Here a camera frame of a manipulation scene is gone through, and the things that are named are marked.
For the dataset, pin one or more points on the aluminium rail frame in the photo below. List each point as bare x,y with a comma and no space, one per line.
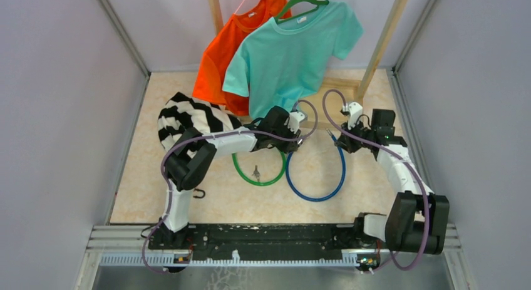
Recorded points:
126,245

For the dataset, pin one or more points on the orange t-shirt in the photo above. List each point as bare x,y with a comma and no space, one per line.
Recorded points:
219,53

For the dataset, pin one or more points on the teal t-shirt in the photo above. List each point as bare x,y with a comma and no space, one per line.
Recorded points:
284,61

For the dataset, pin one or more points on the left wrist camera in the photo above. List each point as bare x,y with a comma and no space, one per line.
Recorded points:
294,121

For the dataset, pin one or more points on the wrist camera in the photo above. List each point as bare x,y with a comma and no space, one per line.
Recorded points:
353,111
294,121

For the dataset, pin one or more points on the orange padlock with keys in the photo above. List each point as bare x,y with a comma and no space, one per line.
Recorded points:
198,194

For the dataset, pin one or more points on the green lock keys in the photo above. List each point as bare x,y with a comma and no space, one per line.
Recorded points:
256,173

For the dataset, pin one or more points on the black white striped garment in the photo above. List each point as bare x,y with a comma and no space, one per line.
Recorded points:
182,112

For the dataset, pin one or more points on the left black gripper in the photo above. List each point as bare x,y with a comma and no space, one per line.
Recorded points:
288,147

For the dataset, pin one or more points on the wooden clothes rack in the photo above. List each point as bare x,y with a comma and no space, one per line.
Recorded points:
355,89

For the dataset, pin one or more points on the green cable lock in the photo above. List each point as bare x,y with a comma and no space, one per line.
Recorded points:
260,184

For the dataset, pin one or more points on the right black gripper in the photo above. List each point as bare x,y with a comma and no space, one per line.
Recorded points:
347,144

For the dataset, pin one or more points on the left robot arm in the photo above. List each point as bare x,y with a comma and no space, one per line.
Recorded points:
188,160

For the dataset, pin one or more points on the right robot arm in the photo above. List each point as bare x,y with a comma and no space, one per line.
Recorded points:
418,216

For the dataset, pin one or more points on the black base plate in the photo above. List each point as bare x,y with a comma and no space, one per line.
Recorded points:
269,242

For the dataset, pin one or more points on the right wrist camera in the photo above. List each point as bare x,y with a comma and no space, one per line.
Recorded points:
353,111

